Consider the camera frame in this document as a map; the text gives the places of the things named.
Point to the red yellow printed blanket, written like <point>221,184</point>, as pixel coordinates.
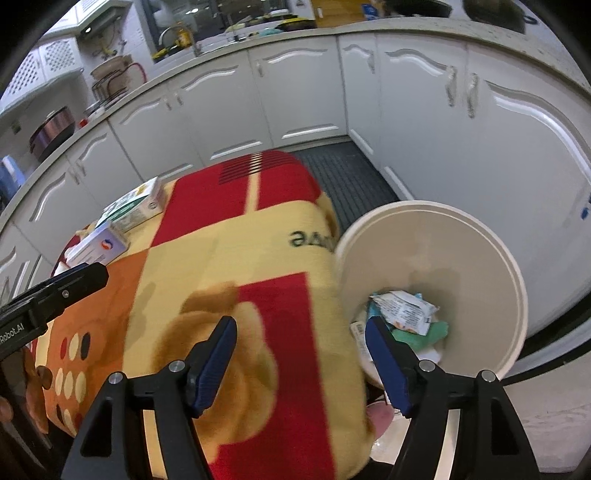
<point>221,258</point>

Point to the teal green cloth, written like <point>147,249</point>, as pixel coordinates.
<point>427,333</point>

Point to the wooden cutting board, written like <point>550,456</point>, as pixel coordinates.
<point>337,11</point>

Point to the white flat cardboard box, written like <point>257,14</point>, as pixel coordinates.
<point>99,244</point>

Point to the white water heater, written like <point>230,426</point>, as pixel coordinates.
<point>106,14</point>

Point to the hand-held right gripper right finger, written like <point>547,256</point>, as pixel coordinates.
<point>388,364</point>

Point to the white round bin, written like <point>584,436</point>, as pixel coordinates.
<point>438,240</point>

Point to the row of white base cabinets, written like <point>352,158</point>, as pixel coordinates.
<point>415,115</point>

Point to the tall chrome faucet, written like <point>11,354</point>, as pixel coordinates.
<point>171,34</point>

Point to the copper coloured rice cooker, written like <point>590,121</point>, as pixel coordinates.
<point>53,131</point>

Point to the yellow lidded pot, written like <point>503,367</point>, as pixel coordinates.
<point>295,23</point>

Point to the white lattice wall cabinets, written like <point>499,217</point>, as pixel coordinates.
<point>44,74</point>

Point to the dark ribbed floor mat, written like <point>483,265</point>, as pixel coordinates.
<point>351,180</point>

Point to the black wok with lid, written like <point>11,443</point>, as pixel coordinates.
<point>415,7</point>

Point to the yellow bottle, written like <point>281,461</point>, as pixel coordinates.
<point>184,38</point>

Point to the dark kitchen window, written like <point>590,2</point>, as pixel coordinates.
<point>221,18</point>

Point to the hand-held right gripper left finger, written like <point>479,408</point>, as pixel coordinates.
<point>212,364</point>

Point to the blue white water jug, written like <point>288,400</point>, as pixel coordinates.
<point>11,177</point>

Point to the white printed plastic bag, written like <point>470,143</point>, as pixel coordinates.
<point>406,311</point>

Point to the green white milk carton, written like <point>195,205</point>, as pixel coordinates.
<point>134,205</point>

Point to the bronze cooking pot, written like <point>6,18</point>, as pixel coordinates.
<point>501,14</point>

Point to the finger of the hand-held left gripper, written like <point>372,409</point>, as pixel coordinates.
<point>74,284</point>

